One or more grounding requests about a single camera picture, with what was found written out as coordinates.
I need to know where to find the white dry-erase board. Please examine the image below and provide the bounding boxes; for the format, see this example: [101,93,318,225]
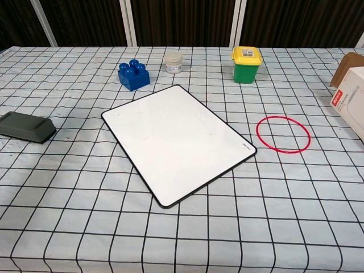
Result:
[101,84,258,210]

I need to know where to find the white cardboard product box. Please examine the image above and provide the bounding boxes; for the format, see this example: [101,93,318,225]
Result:
[329,52,364,137]

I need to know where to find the green bin with yellow lid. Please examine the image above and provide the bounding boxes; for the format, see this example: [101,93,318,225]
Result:
[230,45,263,84]

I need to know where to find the blue toy building block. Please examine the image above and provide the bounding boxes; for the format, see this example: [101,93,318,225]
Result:
[118,59,151,92]

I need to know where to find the small white plastic jar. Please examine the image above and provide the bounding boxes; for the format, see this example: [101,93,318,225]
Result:
[164,51,183,75]

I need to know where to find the red plastic ring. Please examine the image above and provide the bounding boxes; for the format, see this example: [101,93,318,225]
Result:
[256,115,312,155]

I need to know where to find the checkered white tablecloth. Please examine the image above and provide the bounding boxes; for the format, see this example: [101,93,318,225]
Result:
[0,46,364,273]

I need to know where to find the dark grey whiteboard eraser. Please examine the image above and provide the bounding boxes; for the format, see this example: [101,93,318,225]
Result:
[0,111,57,146]

